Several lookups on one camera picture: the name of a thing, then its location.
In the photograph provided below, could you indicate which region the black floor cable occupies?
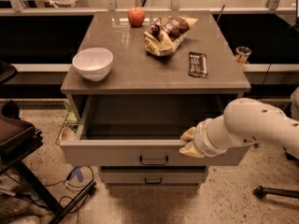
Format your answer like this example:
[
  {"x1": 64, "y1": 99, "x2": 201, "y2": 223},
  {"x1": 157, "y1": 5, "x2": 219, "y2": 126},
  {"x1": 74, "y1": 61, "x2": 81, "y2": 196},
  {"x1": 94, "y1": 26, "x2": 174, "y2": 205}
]
[{"x1": 43, "y1": 165, "x2": 95, "y2": 224}]

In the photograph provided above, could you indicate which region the yellow brown chip bag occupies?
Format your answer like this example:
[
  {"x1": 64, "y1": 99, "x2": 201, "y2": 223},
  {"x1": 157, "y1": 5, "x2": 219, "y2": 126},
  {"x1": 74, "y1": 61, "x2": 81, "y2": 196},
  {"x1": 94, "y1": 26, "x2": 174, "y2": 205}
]
[{"x1": 144, "y1": 16, "x2": 197, "y2": 57}]

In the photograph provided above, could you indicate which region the beige dustpan on floor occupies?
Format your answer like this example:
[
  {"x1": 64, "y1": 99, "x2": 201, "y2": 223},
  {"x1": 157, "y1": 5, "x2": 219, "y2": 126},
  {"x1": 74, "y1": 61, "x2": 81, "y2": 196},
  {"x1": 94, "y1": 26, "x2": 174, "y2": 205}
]
[{"x1": 59, "y1": 127, "x2": 75, "y2": 141}]

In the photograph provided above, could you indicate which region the grey drawer cabinet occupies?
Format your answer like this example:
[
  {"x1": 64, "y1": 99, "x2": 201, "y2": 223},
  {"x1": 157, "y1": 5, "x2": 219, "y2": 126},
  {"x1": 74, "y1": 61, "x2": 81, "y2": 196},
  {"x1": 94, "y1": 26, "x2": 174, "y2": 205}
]
[{"x1": 60, "y1": 10, "x2": 252, "y2": 189}]

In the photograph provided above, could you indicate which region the clear plastic cup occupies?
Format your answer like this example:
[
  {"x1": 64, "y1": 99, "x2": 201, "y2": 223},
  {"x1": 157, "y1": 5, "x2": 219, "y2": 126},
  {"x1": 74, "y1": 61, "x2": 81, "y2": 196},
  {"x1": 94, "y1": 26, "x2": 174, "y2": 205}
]
[{"x1": 235, "y1": 46, "x2": 251, "y2": 66}]

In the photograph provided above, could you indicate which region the red apple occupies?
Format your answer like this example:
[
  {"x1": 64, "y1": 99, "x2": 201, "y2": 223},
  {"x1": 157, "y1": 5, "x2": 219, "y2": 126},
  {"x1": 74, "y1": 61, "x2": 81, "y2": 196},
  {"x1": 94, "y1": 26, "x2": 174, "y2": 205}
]
[{"x1": 127, "y1": 7, "x2": 145, "y2": 27}]

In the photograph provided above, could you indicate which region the white bowl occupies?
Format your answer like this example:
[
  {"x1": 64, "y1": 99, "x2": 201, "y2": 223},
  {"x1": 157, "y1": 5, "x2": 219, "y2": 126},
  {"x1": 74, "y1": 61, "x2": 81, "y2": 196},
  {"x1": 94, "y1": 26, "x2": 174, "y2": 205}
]
[{"x1": 72, "y1": 48, "x2": 113, "y2": 81}]

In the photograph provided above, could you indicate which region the black chair base leg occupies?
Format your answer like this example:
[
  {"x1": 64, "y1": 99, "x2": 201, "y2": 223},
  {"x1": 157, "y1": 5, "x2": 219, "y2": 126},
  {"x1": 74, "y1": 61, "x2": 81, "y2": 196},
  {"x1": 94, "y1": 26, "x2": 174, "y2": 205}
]
[{"x1": 253, "y1": 186, "x2": 299, "y2": 199}]

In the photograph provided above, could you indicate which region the grey drawer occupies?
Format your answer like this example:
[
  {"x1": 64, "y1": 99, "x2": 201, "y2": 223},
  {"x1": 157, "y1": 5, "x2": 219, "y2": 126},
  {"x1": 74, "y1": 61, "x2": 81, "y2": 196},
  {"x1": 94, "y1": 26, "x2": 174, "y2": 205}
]
[
  {"x1": 61, "y1": 94, "x2": 248, "y2": 167},
  {"x1": 99, "y1": 166, "x2": 208, "y2": 186}
]

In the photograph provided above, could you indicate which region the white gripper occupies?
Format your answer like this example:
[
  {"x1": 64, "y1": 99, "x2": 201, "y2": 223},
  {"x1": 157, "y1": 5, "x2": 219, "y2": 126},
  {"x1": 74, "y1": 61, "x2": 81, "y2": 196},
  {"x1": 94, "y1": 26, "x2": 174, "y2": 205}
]
[{"x1": 179, "y1": 119, "x2": 226, "y2": 158}]

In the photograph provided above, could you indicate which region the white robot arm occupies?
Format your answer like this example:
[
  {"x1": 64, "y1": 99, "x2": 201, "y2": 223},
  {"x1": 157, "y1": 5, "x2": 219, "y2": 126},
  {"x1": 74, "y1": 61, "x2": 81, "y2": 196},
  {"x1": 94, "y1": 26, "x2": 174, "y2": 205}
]
[{"x1": 179, "y1": 98, "x2": 299, "y2": 158}]

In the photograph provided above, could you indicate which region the grey top drawer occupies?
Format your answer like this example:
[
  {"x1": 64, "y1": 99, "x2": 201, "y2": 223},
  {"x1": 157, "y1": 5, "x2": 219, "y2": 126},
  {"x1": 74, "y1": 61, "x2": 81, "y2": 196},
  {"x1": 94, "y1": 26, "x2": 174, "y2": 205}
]
[{"x1": 61, "y1": 94, "x2": 248, "y2": 167}]

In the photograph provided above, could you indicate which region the black cart left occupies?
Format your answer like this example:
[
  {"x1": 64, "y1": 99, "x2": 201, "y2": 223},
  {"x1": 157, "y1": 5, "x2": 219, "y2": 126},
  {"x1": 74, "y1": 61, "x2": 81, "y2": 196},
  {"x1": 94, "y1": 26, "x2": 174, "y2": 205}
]
[{"x1": 0, "y1": 61, "x2": 97, "y2": 224}]

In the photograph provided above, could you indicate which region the grey bottom drawer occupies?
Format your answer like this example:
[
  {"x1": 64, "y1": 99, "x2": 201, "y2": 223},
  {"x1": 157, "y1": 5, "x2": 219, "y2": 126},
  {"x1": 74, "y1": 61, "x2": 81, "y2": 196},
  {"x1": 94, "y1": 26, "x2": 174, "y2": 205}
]
[{"x1": 99, "y1": 166, "x2": 208, "y2": 186}]

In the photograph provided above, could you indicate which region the black snack bar wrapper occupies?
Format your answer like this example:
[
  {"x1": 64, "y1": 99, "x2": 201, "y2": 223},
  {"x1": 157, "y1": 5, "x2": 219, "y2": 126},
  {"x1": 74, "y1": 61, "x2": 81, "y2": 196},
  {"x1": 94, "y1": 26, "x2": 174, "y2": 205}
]
[{"x1": 189, "y1": 51, "x2": 207, "y2": 78}]

